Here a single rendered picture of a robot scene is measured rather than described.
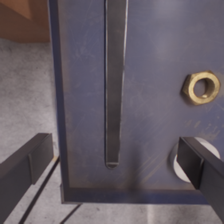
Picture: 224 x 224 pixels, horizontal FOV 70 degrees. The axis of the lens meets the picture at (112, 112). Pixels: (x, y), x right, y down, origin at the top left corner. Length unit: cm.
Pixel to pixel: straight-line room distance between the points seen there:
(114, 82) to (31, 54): 105
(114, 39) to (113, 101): 9
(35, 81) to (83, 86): 101
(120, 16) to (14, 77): 114
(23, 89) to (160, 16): 114
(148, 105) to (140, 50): 8
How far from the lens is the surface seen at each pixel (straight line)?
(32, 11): 80
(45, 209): 172
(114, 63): 24
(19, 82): 130
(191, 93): 26
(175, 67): 26
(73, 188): 33
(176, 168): 29
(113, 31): 24
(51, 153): 17
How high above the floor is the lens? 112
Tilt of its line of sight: 75 degrees down
